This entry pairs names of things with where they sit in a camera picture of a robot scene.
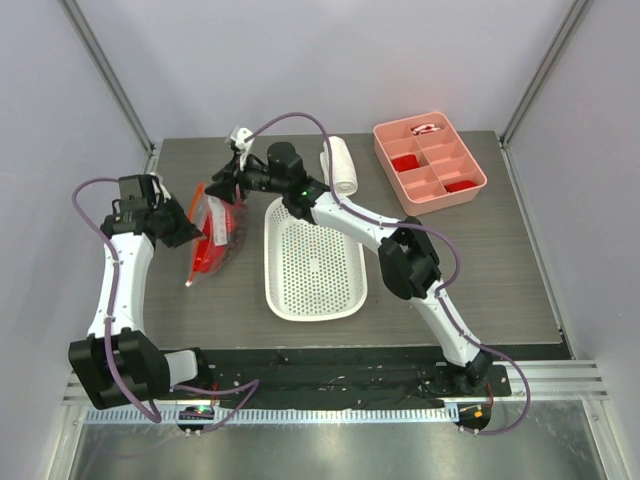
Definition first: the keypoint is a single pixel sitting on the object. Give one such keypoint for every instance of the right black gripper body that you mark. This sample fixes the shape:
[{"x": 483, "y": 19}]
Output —
[{"x": 232, "y": 180}]

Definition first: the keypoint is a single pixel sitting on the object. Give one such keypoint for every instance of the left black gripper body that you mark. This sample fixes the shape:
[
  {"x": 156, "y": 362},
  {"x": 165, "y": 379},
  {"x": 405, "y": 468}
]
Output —
[{"x": 172, "y": 220}]

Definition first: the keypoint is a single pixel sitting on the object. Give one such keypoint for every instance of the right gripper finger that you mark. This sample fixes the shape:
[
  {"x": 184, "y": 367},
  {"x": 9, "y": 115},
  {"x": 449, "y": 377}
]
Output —
[
  {"x": 228, "y": 174},
  {"x": 228, "y": 192}
]

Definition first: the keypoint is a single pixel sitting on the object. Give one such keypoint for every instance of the clear zip top bag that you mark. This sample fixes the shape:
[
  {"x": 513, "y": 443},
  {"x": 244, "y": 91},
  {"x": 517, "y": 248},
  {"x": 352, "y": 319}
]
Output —
[{"x": 208, "y": 214}]

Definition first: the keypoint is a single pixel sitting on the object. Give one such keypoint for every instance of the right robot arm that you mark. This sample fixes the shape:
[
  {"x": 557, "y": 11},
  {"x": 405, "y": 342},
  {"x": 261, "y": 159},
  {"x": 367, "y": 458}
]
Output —
[{"x": 408, "y": 261}]

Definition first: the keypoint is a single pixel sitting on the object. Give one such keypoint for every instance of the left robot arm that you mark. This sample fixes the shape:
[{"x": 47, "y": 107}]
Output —
[{"x": 117, "y": 364}]

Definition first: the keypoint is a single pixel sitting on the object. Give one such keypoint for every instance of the red fake apple right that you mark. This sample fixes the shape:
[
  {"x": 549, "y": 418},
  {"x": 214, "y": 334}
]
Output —
[{"x": 236, "y": 218}]

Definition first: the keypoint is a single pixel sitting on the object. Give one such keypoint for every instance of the rolled white towel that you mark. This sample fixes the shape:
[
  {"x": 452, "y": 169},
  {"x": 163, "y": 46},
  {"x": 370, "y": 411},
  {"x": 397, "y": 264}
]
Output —
[{"x": 344, "y": 173}]

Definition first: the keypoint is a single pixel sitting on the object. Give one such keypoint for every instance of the white perforated plastic basket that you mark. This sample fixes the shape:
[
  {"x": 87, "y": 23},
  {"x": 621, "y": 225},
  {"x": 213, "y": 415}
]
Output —
[{"x": 312, "y": 274}]

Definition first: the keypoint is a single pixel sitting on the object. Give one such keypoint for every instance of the red block in tray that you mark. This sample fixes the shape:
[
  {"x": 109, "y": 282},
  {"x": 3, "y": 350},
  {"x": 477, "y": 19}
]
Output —
[{"x": 405, "y": 163}]

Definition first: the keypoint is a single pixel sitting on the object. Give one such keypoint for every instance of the pink compartment organizer tray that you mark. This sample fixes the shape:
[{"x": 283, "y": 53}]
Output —
[{"x": 443, "y": 156}]

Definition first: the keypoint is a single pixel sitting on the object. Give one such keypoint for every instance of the red white item in tray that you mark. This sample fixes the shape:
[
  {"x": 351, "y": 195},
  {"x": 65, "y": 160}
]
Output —
[{"x": 425, "y": 128}]

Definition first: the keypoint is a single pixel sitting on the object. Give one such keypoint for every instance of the red block tray front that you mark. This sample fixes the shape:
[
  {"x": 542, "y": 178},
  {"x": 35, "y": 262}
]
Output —
[{"x": 460, "y": 186}]

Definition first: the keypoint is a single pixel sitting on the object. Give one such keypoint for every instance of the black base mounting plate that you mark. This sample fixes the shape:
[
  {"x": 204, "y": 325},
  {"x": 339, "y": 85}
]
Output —
[{"x": 340, "y": 378}]

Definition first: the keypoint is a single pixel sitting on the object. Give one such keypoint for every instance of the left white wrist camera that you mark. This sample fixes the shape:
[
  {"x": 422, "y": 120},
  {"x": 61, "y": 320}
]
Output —
[{"x": 160, "y": 191}]

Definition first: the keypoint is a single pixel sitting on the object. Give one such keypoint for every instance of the white slotted cable duct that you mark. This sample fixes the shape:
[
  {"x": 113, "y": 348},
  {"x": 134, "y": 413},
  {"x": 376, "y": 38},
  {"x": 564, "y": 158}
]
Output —
[{"x": 193, "y": 415}]

